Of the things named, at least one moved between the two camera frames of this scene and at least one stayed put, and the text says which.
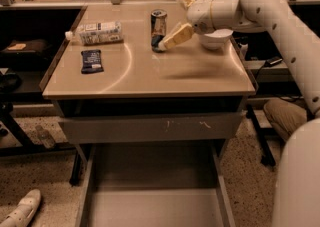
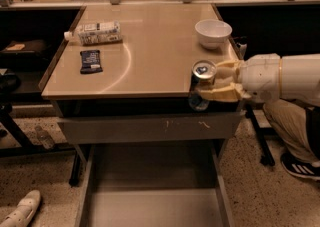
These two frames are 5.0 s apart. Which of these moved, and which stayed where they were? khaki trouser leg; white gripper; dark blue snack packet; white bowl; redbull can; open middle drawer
Moved: white gripper; redbull can
Stayed: white bowl; open middle drawer; khaki trouser leg; dark blue snack packet
